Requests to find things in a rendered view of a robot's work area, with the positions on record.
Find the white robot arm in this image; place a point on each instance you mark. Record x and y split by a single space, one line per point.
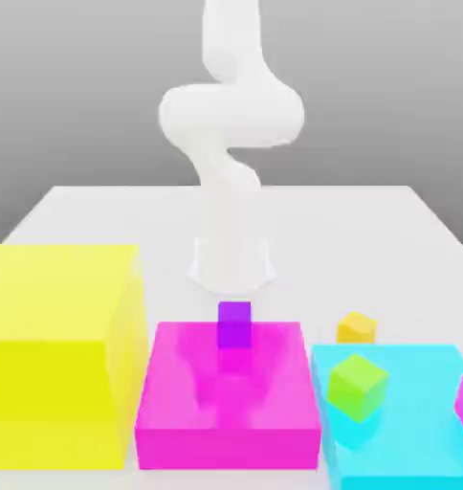
231 115

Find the large magenta box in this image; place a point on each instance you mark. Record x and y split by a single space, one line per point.
231 421

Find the small orange cube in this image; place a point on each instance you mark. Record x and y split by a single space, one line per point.
356 328

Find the large cyan box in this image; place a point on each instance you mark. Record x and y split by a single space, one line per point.
407 440

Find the small purple cube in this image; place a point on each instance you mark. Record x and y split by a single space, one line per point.
234 325

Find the small green cube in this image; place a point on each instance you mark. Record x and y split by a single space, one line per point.
356 386

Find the large yellow box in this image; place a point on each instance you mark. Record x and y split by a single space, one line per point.
48 383

